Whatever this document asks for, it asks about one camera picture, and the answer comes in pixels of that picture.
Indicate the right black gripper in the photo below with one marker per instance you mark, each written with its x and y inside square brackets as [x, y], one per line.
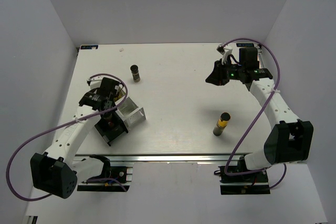
[217, 77]

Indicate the black cap spice jar front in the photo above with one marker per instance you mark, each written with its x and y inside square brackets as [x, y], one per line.
[111, 119]

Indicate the black cap spice jar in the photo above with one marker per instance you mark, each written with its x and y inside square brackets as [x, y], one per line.
[135, 73]
[111, 119]

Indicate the yellow label brown bottle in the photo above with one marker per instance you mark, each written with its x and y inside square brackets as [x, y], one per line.
[121, 95]

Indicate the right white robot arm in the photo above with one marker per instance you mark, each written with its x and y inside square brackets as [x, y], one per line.
[290, 137]

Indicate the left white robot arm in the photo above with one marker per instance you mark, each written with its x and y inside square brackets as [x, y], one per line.
[54, 171]

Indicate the black organizer box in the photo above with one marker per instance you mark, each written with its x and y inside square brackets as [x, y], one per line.
[110, 135]

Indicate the yellow band spice bottle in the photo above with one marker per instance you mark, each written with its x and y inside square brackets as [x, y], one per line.
[221, 124]

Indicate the left blue corner sticker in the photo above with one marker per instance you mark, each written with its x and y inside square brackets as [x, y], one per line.
[88, 47]

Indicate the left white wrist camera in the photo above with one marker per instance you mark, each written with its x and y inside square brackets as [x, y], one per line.
[94, 82]

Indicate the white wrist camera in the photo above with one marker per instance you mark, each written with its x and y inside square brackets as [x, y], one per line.
[225, 51]
[94, 82]

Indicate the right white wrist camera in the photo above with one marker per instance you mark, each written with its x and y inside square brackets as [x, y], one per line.
[225, 51]

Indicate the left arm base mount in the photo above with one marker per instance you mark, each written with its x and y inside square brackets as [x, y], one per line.
[113, 178]

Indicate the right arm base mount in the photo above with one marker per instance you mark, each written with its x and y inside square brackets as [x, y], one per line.
[251, 184]

